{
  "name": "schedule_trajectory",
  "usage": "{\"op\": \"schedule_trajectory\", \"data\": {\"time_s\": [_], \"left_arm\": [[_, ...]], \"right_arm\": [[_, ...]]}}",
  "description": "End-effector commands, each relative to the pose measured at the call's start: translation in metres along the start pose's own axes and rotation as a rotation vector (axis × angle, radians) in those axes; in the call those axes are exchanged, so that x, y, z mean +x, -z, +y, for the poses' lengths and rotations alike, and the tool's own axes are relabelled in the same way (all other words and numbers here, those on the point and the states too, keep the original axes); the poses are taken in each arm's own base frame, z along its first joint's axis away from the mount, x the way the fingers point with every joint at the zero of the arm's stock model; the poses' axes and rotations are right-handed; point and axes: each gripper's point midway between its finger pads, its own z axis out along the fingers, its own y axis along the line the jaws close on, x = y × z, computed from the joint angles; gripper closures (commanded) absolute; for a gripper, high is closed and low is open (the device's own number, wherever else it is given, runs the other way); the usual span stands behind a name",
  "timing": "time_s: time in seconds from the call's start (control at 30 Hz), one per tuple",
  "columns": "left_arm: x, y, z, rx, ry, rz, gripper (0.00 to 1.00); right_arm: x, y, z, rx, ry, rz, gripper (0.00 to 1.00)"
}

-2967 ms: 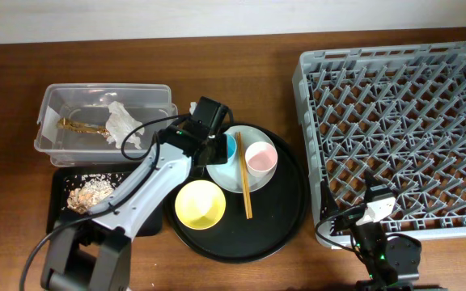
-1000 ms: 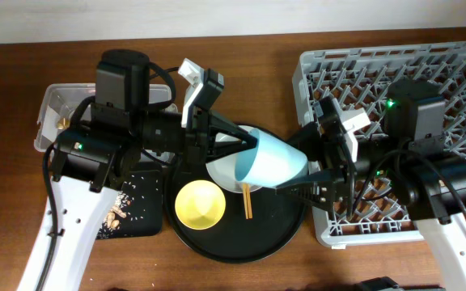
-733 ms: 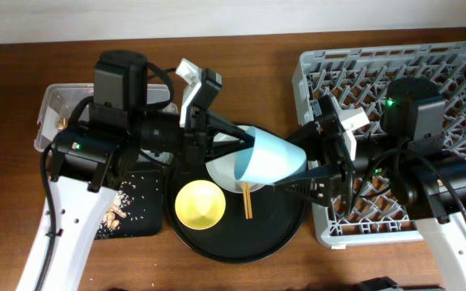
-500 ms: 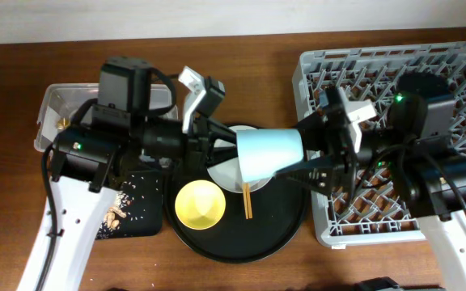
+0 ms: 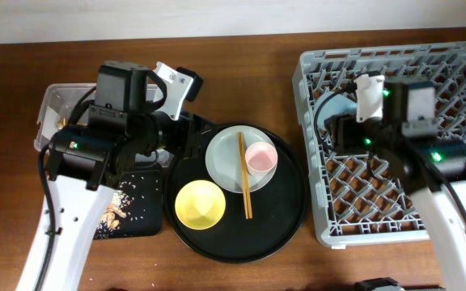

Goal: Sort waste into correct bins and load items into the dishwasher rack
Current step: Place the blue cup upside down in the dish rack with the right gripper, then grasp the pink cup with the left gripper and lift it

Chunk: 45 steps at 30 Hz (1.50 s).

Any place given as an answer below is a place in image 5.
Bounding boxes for grey plate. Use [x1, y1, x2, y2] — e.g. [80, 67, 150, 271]
[205, 125, 274, 193]

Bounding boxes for clear plastic waste bin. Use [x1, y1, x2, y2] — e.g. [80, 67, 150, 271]
[34, 83, 184, 167]

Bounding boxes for grey dishwasher rack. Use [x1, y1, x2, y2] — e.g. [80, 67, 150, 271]
[292, 42, 466, 249]

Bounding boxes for pink cup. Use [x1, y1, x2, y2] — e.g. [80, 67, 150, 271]
[244, 141, 278, 176]

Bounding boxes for black rectangular tray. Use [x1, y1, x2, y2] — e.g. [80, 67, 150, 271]
[93, 165, 163, 240]

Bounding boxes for round black serving tray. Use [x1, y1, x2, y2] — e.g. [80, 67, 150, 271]
[163, 128, 310, 264]

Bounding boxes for yellow bowl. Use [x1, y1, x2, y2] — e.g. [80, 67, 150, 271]
[174, 180, 226, 230]

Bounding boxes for wooden chopstick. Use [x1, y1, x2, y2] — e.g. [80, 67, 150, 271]
[236, 131, 251, 221]
[239, 131, 254, 220]

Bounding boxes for blue cup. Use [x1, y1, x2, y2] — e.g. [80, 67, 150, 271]
[313, 91, 357, 130]

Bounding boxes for food scraps pile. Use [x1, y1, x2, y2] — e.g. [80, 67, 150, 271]
[93, 172, 146, 240]

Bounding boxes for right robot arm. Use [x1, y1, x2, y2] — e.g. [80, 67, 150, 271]
[323, 72, 466, 290]

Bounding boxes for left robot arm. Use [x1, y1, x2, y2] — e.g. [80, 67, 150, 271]
[18, 61, 206, 290]

